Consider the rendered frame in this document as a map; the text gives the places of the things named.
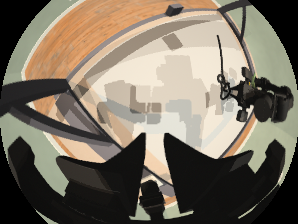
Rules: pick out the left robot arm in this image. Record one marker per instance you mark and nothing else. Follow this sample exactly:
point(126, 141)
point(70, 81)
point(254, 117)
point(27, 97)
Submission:
point(263, 106)

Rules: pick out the black knotted rope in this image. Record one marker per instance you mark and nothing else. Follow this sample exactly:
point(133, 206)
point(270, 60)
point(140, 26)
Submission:
point(223, 77)

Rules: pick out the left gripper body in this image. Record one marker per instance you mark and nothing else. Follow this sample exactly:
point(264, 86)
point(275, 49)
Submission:
point(243, 114)

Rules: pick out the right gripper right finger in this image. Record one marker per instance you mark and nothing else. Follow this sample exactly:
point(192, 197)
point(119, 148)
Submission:
point(193, 173)

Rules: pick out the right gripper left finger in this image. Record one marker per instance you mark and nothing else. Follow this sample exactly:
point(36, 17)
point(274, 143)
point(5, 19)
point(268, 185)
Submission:
point(121, 175)

